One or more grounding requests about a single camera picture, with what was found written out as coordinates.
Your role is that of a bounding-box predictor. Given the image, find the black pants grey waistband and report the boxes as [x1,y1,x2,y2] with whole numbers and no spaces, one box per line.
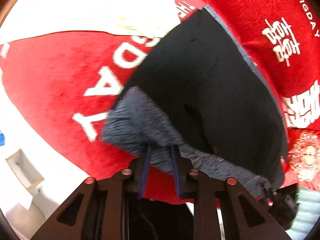
[101,6,287,198]

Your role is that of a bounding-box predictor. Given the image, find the cream cloth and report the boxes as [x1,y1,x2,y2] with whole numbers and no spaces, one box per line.
[106,0,181,38]

